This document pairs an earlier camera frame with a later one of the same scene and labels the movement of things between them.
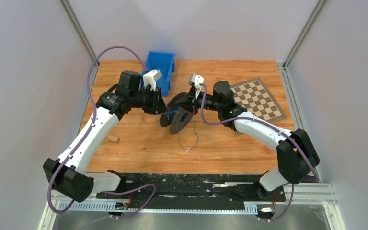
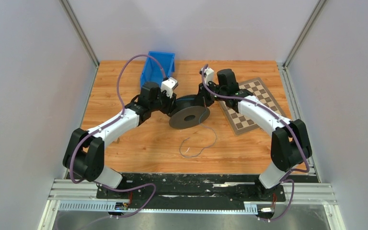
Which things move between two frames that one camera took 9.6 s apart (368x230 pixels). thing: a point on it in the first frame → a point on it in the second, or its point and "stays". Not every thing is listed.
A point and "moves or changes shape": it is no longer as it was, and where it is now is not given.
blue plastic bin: [164, 62] stays
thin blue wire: [198, 138] → [203, 148]
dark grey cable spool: [176, 117] moves or changes shape
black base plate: [193, 188] stays
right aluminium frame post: [283, 67] stays
